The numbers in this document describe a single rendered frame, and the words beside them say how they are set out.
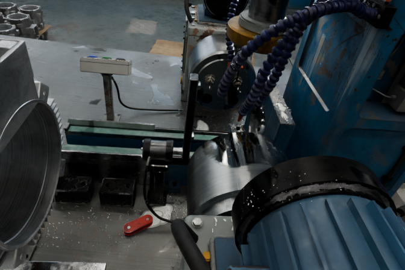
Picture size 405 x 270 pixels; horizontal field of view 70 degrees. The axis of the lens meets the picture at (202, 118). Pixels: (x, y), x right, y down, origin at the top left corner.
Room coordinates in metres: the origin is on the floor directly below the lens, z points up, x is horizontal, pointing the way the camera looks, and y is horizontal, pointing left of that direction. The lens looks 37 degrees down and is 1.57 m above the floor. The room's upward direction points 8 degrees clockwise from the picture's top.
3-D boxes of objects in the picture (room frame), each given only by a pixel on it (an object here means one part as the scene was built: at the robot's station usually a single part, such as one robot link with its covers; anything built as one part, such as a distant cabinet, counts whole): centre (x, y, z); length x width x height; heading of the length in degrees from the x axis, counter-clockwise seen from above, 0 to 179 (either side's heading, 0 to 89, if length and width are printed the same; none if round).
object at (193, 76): (0.58, 0.03, 1.12); 0.04 x 0.03 x 0.26; 97
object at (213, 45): (1.09, -0.04, 1.04); 0.37 x 0.25 x 0.25; 7
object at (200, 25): (1.33, -0.01, 0.99); 0.35 x 0.31 x 0.37; 7
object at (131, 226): (0.47, 0.14, 0.81); 0.09 x 0.03 x 0.02; 128
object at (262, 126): (0.74, -0.17, 1.02); 0.15 x 0.02 x 0.15; 7
